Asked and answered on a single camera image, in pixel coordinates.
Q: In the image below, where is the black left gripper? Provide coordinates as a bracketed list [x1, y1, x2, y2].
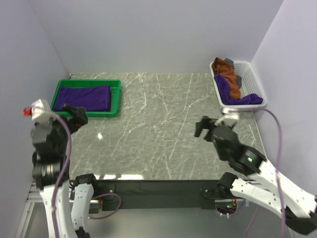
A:
[42, 104, 87, 154]

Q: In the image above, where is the purple towel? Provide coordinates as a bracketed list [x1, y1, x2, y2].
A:
[53, 85, 111, 112]
[214, 74, 264, 106]

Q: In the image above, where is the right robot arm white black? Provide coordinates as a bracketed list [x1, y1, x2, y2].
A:
[195, 116, 317, 235]

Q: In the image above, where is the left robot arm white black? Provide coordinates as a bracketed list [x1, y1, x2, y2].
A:
[30, 99, 100, 238]

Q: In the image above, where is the green plastic tray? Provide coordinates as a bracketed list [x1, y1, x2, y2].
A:
[51, 79, 121, 118]

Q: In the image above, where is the grey towel in basket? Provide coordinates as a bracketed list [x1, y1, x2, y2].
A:
[224, 58, 242, 89]

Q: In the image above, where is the brown towel in basket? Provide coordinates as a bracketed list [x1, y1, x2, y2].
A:
[211, 58, 241, 99]

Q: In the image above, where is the white plastic basket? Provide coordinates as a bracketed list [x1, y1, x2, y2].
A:
[210, 60, 267, 112]

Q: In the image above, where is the black base bar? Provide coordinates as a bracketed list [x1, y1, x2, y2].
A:
[92, 179, 239, 211]

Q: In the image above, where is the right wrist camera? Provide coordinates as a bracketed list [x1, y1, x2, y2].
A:
[214, 108, 240, 129]

